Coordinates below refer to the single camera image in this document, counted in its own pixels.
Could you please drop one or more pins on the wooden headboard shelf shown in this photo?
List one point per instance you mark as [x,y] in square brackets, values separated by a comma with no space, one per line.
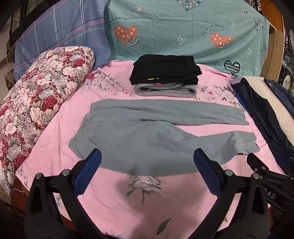
[274,43]

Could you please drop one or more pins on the navy pants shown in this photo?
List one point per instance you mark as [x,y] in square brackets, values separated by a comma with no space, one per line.
[261,115]

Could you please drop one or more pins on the blue plaid pillow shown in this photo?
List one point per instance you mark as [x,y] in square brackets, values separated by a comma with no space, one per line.
[64,29]

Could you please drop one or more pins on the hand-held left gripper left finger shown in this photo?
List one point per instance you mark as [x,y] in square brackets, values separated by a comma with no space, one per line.
[88,170]

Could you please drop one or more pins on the teal heart-print pillow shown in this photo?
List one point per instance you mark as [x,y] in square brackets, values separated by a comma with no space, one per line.
[174,29]

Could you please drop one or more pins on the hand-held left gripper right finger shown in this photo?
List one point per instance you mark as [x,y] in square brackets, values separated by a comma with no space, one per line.
[206,170]

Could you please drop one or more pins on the folded grey pants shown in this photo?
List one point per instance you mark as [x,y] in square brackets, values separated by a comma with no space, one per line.
[165,90]

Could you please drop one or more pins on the folded black pants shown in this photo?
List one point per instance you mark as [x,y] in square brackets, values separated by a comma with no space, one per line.
[163,67]

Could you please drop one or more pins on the pink floral blanket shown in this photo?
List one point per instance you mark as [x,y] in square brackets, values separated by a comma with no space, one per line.
[75,119]

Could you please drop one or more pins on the grey-blue sweat pants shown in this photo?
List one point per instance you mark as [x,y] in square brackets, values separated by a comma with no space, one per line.
[137,142]

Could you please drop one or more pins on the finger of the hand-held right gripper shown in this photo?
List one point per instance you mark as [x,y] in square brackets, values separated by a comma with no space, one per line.
[255,162]

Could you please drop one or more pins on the white textured pillow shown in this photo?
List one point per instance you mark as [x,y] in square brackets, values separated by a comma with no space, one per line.
[275,105]

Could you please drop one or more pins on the red floral quilt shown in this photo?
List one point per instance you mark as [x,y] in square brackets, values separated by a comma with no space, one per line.
[39,103]

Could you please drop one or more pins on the blue jeans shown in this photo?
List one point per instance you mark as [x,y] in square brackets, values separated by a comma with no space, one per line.
[281,92]

